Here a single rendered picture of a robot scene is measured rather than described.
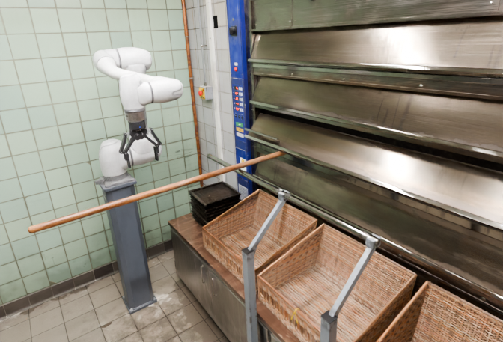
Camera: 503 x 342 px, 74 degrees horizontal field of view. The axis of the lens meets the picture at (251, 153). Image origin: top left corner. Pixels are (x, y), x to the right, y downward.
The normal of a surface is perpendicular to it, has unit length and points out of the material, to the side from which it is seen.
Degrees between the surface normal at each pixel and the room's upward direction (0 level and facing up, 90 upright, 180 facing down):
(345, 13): 90
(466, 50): 69
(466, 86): 90
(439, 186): 49
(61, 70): 90
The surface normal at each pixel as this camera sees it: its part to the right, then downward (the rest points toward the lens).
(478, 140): -0.77, -0.11
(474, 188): -0.64, -0.44
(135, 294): 0.59, 0.25
